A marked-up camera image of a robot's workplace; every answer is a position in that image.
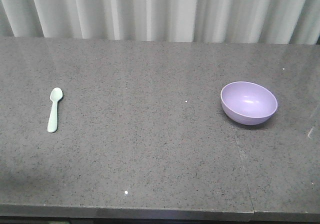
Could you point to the white pleated curtain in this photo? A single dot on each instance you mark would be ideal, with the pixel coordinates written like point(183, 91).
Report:
point(210, 21)

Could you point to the pale green plastic spoon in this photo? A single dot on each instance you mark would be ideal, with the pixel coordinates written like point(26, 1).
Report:
point(55, 96)

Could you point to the purple plastic bowl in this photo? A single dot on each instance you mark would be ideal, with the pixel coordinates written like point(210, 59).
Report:
point(248, 103)

